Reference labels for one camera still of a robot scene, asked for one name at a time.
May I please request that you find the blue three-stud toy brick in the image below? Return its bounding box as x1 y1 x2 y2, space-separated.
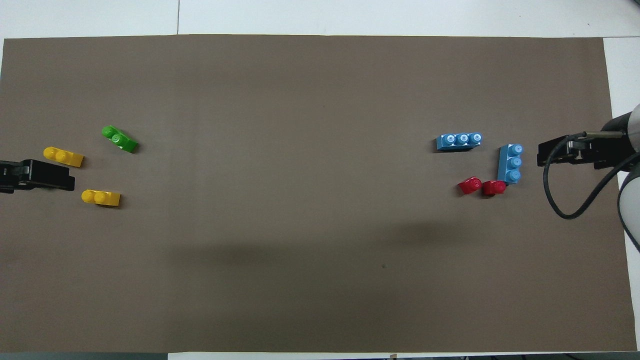
497 144 524 186
436 132 484 152

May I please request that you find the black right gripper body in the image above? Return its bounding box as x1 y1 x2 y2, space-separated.
537 132 628 170

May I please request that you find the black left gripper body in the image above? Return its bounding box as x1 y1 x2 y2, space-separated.
0 159 76 194

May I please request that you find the yellow toy brick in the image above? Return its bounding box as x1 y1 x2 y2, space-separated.
43 146 85 168
81 189 121 207

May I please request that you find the brown table mat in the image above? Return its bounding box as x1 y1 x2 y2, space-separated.
0 34 638 354

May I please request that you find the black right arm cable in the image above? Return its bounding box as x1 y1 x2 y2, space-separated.
543 131 640 220

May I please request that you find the green toy brick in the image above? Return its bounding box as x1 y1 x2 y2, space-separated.
101 125 139 154

